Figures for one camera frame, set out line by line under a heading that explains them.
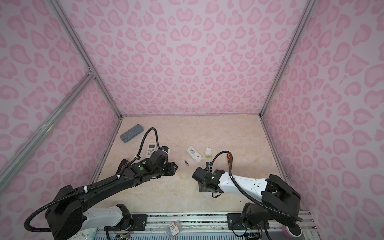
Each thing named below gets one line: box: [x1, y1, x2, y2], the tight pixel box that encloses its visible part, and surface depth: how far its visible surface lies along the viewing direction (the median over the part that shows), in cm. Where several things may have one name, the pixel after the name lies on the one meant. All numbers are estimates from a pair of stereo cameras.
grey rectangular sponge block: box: [120, 124, 144, 143], surface depth 109 cm
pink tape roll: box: [282, 222, 302, 239], surface depth 68 cm
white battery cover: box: [204, 147, 212, 156], surface depth 101 cm
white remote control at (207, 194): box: [202, 191, 212, 197], surface depth 83 cm
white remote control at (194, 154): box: [185, 145, 204, 164], surface depth 98 cm
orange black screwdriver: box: [226, 153, 231, 166], surface depth 97 cm
